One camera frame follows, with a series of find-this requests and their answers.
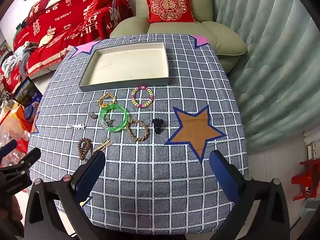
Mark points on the black hair claw clip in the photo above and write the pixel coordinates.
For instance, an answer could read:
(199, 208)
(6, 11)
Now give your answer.
(157, 126)

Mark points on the green translucent bangle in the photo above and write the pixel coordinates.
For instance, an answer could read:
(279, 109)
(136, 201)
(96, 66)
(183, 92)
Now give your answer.
(117, 128)

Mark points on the small cream plush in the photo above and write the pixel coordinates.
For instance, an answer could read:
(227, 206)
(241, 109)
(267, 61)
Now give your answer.
(46, 40)

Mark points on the orange bag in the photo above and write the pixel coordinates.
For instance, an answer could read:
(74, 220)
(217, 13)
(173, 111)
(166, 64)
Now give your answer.
(17, 120)

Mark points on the small silver brooch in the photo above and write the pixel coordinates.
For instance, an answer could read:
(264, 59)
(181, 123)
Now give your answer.
(92, 115)

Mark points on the grey checked tablecloth with stars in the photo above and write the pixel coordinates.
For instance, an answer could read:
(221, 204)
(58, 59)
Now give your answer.
(150, 170)

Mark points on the red printed blanket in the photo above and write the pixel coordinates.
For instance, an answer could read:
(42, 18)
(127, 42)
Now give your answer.
(75, 20)

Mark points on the gold hair clip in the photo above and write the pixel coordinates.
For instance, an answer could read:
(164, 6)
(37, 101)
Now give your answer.
(103, 145)

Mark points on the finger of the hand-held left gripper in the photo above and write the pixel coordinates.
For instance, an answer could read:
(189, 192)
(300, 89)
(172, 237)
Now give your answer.
(27, 158)
(8, 146)

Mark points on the grey and white clothes pile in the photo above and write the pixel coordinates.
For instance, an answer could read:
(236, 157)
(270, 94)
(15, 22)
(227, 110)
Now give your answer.
(15, 60)

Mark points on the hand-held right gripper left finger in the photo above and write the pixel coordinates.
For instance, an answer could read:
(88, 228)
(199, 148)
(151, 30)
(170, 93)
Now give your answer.
(87, 177)

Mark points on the pale green curtain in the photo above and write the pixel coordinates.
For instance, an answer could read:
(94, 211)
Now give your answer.
(262, 55)

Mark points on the red plastic stool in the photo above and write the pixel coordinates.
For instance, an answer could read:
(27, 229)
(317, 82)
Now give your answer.
(306, 177)

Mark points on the red embroidered cushion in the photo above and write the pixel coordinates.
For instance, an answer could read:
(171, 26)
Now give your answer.
(170, 6)

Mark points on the red pillow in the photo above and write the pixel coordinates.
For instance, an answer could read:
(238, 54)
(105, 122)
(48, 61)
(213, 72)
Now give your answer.
(40, 6)

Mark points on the blue printed box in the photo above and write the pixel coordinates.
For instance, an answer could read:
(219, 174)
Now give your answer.
(28, 92)

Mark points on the silver hair clip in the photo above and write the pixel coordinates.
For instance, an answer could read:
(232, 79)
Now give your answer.
(78, 126)

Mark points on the shallow cardboard box tray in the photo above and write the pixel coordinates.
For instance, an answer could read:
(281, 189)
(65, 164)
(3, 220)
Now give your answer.
(130, 65)

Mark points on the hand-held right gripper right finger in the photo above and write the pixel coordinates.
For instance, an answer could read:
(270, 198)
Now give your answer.
(225, 177)

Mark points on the light green armchair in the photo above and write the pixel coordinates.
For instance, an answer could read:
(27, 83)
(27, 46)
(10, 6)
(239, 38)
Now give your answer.
(175, 30)

